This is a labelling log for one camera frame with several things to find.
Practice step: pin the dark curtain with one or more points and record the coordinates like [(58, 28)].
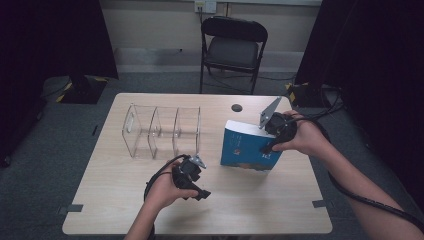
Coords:
[(50, 40), (376, 66)]

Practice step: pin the white wall outlet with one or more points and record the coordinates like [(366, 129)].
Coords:
[(205, 6)]

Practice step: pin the black stand base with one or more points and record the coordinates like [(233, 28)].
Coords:
[(83, 91), (305, 95)]

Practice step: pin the blue book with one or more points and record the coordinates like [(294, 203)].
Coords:
[(245, 148)]

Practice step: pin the clear acrylic book rack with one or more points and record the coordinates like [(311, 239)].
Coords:
[(160, 133)]

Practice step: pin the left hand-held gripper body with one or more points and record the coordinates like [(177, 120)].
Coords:
[(186, 173)]

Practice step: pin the person's left hand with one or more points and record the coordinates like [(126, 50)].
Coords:
[(161, 191)]

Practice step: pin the person's right hand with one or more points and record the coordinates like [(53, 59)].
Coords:
[(308, 138)]

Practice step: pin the black folding chair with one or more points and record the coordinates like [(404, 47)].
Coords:
[(231, 51)]

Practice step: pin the grey tape strip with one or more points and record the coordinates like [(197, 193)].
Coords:
[(320, 203), (74, 208)]

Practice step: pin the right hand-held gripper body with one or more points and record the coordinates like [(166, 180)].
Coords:
[(281, 128)]

